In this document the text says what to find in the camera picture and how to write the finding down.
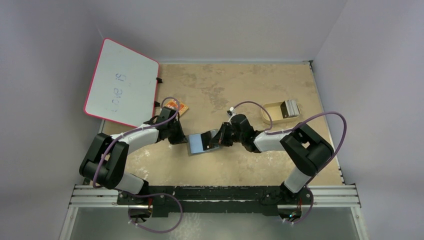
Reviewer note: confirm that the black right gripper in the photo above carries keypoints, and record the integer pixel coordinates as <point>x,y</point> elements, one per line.
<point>220,136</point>

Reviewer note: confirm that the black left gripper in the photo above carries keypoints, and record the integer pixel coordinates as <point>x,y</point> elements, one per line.
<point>181,138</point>

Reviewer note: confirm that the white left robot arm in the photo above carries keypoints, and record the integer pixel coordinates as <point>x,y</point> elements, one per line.
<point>105,161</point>

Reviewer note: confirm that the orange circuit board card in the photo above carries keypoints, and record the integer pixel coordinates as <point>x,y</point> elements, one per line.
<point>182,107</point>

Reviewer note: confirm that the beige oval tray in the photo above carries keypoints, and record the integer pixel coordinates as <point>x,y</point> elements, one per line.
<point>271,112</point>

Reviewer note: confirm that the pink framed whiteboard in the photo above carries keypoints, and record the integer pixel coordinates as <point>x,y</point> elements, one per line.
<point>123,87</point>

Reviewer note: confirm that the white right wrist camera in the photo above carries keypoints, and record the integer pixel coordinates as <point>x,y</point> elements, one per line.
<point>231,112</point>

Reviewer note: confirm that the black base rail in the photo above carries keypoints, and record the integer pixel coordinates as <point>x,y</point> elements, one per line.
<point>267,200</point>

